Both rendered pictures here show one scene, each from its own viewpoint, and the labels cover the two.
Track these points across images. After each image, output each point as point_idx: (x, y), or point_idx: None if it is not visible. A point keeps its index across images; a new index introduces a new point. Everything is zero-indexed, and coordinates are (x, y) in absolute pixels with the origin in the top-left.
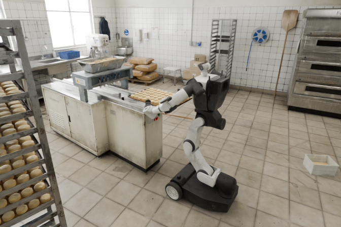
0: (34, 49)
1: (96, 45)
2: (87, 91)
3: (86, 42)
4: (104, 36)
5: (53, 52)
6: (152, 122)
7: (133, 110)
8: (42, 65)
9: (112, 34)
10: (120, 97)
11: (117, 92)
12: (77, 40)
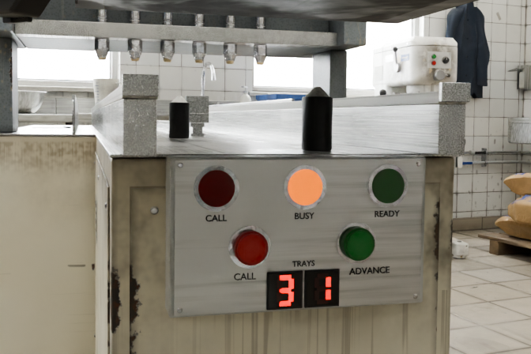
0: (185, 80)
1: (401, 79)
2: (10, 65)
3: (374, 75)
4: (437, 42)
5: (242, 98)
6: (262, 327)
7: (103, 147)
8: (161, 114)
9: (500, 69)
10: (193, 129)
11: (246, 133)
12: (349, 73)
